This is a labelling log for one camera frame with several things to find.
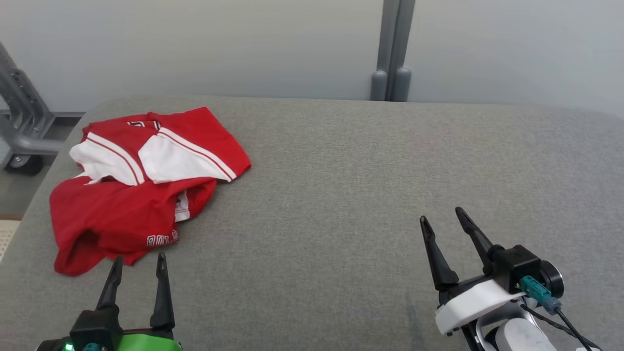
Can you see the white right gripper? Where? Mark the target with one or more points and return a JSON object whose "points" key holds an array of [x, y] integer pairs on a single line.
{"points": [[473, 302]]}

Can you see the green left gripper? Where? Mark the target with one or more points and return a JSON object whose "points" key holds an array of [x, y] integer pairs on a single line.
{"points": [[146, 342]]}

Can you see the red white-striped Bulls shorts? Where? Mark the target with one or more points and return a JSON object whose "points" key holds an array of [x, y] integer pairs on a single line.
{"points": [[112, 214]]}

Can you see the red white Bulls jersey shirt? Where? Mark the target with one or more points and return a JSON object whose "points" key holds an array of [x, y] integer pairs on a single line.
{"points": [[195, 136]]}

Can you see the beige perforated basket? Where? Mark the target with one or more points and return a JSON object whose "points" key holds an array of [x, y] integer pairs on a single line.
{"points": [[6, 239]]}

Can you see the grey metal wheeled cart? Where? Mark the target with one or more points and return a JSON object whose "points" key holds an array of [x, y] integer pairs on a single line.
{"points": [[22, 122]]}

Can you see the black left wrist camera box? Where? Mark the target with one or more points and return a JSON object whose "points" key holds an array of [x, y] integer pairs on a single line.
{"points": [[95, 329]]}

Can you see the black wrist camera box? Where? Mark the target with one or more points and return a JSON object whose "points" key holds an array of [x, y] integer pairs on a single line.
{"points": [[516, 265], [95, 329]]}

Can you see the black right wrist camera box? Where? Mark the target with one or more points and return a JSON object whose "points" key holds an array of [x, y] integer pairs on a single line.
{"points": [[516, 265]]}

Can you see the grey partition post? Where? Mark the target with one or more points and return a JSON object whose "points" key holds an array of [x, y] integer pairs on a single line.
{"points": [[381, 48], [403, 48]]}

